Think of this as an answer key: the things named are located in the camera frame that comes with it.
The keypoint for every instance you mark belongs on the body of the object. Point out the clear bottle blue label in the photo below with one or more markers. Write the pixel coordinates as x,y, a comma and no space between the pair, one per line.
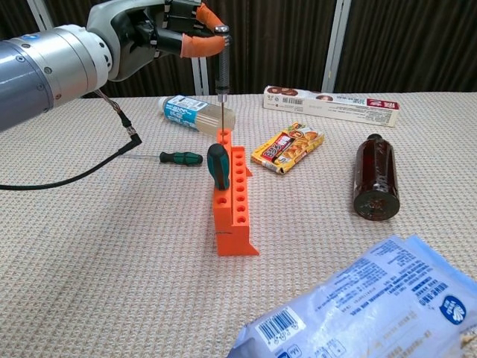
179,110

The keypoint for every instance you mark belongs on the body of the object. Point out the long white biscuit box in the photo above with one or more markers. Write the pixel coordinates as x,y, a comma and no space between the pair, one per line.
335,108

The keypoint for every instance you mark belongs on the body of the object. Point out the yellow curry box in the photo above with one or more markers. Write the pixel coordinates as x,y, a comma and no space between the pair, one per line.
290,147

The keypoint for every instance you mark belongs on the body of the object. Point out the brown plastic bottle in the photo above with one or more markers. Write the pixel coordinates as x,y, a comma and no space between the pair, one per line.
376,175

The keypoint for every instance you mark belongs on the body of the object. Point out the blue wet wipes pack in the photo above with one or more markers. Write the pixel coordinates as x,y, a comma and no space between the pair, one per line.
372,306

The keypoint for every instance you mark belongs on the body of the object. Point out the beige woven tablecloth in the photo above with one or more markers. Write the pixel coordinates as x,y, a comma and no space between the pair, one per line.
112,279

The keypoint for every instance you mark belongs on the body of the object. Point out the black metal precision screwdriver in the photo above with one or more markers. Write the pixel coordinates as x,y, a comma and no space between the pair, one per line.
222,74

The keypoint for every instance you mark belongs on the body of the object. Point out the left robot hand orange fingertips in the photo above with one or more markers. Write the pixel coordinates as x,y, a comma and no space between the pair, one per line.
123,33

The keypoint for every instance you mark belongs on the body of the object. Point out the orange screwdriver holder block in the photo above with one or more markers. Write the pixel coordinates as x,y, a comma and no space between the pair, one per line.
238,231

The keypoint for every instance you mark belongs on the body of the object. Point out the green black striped screwdriver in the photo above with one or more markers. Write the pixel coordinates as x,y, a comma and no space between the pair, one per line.
182,158

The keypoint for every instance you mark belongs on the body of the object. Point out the grey partition post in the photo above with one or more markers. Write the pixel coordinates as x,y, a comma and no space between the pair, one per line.
335,44
201,78
37,13

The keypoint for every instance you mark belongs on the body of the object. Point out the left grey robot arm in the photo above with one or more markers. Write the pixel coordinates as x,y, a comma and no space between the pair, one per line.
37,71

